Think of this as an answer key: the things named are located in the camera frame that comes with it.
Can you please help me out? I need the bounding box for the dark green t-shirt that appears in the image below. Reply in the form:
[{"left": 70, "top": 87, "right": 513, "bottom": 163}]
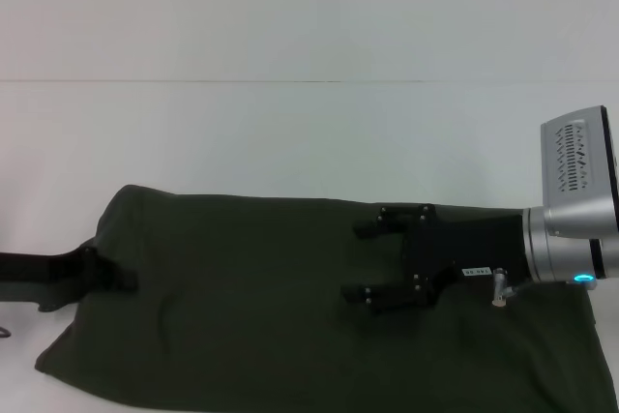
[{"left": 33, "top": 184, "right": 613, "bottom": 413}]

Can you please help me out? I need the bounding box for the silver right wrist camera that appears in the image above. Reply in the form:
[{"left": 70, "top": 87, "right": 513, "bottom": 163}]
[{"left": 540, "top": 103, "right": 619, "bottom": 240}]

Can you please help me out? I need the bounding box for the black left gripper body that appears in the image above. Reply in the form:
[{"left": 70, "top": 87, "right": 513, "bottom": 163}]
[{"left": 0, "top": 245, "right": 96, "bottom": 312}]

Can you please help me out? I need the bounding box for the silver cable connector plug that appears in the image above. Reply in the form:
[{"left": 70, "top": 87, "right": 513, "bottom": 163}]
[{"left": 489, "top": 267, "right": 510, "bottom": 309}]

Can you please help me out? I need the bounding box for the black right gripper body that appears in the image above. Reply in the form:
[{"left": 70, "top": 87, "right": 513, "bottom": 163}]
[{"left": 401, "top": 212, "right": 532, "bottom": 310}]

